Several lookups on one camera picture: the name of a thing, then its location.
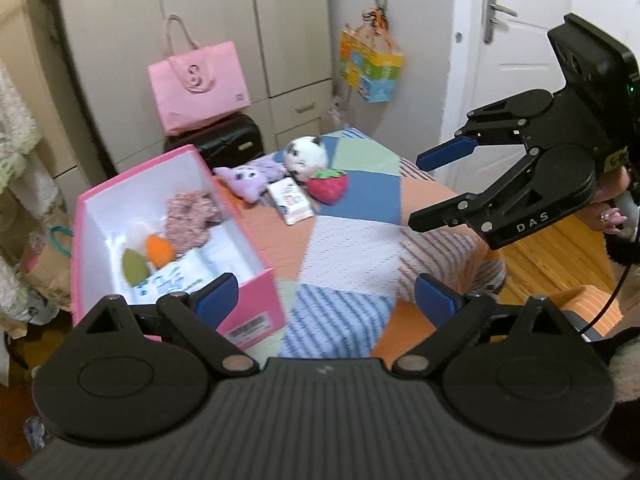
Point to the tall beige cabinet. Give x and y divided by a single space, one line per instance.
30 35

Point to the patchwork blanket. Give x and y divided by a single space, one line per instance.
350 240

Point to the black suitcase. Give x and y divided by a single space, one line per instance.
235 135

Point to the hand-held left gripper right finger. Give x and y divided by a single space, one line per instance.
437 300

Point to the purple plush toy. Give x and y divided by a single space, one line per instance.
250 177

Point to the small white wipes packet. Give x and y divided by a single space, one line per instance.
292 202

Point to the printed paper sheet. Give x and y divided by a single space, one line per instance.
220 252

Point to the pink floral scrunchie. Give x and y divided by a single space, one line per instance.
187 220

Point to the blue and white tissue packet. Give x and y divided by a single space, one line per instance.
170 275

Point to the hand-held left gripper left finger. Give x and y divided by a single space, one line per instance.
217 295

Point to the pink storage box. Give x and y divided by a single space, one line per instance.
250 305

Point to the brown paper bag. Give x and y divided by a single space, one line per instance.
50 270

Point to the light wooden wardrobe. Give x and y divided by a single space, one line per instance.
280 20

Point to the white plastic bag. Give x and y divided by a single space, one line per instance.
337 110

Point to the person's right hand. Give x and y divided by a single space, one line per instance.
612 220

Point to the green makeup sponge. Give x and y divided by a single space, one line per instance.
134 270

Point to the colourful paper gift bag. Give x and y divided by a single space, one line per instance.
372 70

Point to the orange striped cloth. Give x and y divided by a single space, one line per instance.
592 307

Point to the pink tote bag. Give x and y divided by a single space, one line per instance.
200 90

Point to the orange makeup sponge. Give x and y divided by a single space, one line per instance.
159 252

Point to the white and black cat plush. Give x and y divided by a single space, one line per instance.
305 157

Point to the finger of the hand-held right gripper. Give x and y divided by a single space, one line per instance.
445 152
440 215

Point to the red strawberry plush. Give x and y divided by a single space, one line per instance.
327 187

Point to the fluffy cream and green robe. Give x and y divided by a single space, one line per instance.
15 125

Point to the white door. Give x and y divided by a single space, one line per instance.
510 40

